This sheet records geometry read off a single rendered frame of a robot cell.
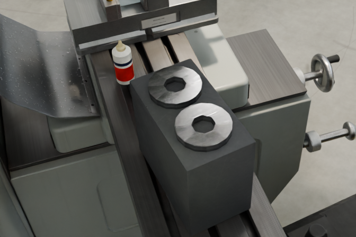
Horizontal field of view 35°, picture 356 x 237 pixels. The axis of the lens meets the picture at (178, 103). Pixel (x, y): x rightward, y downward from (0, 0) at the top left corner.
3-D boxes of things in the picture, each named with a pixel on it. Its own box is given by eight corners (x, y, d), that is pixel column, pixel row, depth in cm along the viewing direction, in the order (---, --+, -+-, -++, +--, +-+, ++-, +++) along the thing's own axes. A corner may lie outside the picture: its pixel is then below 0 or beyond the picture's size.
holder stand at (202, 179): (194, 126, 112) (190, 51, 98) (251, 209, 99) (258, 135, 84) (139, 148, 109) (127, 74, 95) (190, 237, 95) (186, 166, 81)
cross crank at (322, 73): (323, 71, 173) (329, 42, 164) (342, 97, 165) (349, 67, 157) (275, 83, 170) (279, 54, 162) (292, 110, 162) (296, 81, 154)
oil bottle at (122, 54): (132, 71, 125) (126, 32, 117) (136, 82, 122) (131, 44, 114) (114, 75, 124) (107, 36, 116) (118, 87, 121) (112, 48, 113)
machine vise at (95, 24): (199, -11, 145) (198, -49, 137) (220, 22, 135) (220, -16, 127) (66, 19, 139) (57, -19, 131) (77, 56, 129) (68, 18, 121)
